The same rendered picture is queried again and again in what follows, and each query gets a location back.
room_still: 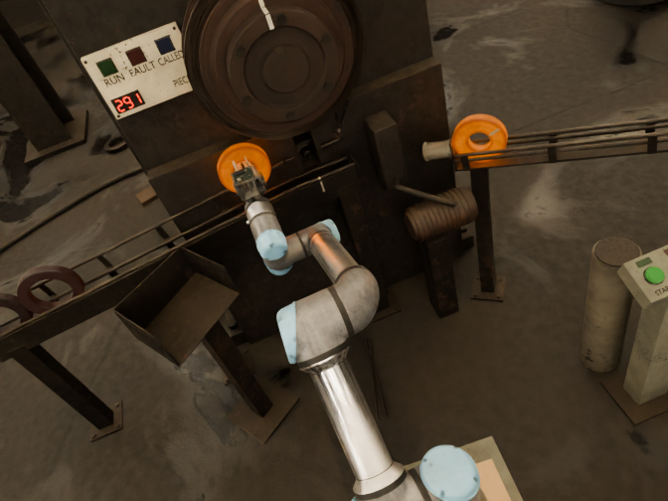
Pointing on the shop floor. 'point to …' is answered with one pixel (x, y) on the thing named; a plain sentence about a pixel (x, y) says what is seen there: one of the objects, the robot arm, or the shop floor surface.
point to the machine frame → (358, 101)
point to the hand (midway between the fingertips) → (242, 163)
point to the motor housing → (439, 243)
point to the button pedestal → (645, 345)
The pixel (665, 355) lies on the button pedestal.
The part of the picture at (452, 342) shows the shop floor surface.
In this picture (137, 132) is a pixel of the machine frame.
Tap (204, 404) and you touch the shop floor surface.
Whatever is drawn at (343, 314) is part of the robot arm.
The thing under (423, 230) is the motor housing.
